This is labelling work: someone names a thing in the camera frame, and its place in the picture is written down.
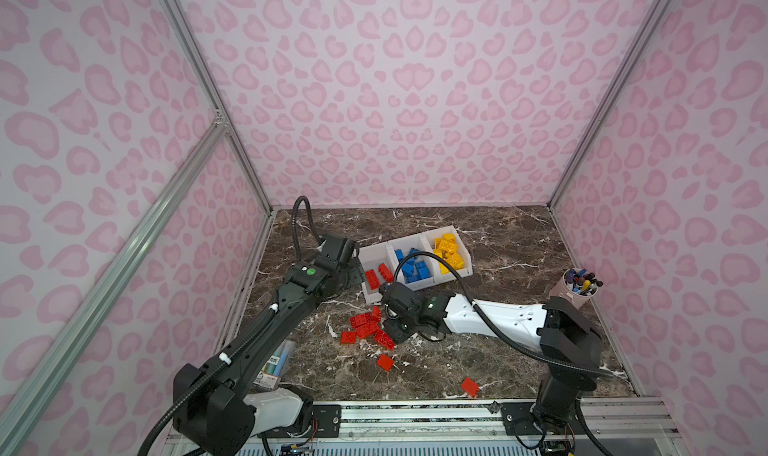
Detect red lego brick pile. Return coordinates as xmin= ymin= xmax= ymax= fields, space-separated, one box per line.
xmin=340 ymin=306 xmax=396 ymax=350

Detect blue lego bricks in bin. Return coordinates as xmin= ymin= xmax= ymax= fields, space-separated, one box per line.
xmin=394 ymin=248 xmax=432 ymax=284

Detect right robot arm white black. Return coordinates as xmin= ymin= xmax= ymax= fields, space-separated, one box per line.
xmin=378 ymin=251 xmax=612 ymax=435

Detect red lego brick near rail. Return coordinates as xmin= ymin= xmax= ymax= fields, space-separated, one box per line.
xmin=461 ymin=377 xmax=480 ymax=398

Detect pink cup of markers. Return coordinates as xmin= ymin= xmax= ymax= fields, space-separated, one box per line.
xmin=549 ymin=268 xmax=604 ymax=309

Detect stray red lego brick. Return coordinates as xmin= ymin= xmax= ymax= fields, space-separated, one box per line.
xmin=376 ymin=354 xmax=395 ymax=372

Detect red lego bricks in bin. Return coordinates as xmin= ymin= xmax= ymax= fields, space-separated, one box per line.
xmin=365 ymin=263 xmax=394 ymax=292

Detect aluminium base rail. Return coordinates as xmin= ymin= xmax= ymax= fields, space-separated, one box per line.
xmin=161 ymin=398 xmax=685 ymax=456

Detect white three-compartment plastic bin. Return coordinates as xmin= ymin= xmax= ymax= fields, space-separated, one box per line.
xmin=359 ymin=226 xmax=473 ymax=304

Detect clear pack of markers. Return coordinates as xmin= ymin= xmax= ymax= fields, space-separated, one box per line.
xmin=254 ymin=339 xmax=296 ymax=392

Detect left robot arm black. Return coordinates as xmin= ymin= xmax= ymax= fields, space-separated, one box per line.
xmin=138 ymin=228 xmax=364 ymax=455

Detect yellow lego bricks in bin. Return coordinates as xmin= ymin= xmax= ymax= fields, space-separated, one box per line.
xmin=433 ymin=233 xmax=466 ymax=271

